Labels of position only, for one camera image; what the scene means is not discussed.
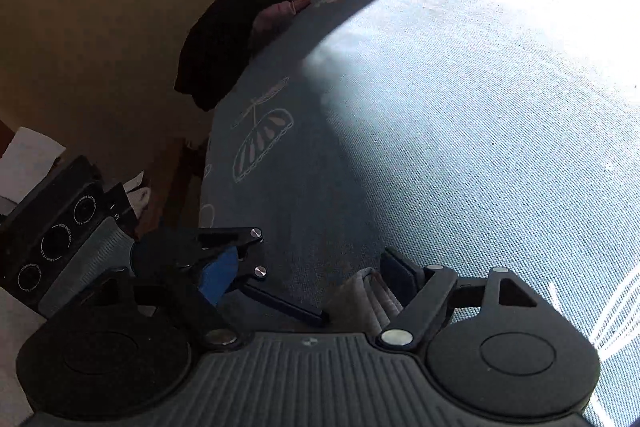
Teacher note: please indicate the grey pants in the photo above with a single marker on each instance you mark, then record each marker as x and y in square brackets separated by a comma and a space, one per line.
[360, 302]

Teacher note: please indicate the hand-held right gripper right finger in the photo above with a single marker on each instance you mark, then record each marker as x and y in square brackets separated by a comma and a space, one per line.
[397, 272]

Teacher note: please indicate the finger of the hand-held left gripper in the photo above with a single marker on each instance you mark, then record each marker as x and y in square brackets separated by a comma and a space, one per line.
[252, 257]

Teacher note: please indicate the black and pink cloth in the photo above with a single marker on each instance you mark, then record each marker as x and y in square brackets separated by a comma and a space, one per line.
[225, 37]

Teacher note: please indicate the white cloth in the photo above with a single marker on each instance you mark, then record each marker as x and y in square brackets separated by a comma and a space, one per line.
[137, 197]

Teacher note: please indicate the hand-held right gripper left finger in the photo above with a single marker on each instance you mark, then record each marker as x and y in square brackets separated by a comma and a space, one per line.
[222, 274]

